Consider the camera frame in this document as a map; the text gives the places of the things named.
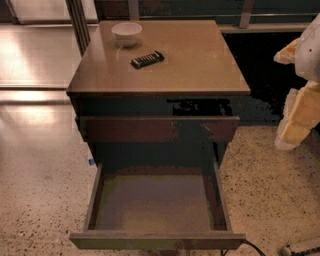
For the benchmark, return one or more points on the white ceramic bowl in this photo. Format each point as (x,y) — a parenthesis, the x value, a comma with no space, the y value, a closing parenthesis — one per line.
(126,33)

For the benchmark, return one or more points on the blue tape piece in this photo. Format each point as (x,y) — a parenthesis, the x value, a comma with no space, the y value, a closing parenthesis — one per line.
(91,161)

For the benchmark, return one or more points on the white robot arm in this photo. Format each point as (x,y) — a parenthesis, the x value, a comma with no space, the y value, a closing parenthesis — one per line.
(307,56)

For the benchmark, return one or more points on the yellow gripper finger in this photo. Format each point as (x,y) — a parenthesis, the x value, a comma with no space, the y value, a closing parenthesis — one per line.
(287,54)
(301,114)

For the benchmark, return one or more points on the metal window railing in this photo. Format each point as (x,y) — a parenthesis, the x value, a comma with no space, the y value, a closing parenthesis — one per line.
(231,16)

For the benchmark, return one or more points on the white power strip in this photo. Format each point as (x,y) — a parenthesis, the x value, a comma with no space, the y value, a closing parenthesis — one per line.
(309,247)

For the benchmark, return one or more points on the brown wooden drawer cabinet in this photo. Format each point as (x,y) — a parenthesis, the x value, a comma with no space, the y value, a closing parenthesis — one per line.
(198,77)

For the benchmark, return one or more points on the wooden drawer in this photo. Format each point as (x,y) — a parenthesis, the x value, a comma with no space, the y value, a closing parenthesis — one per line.
(147,129)
(163,208)

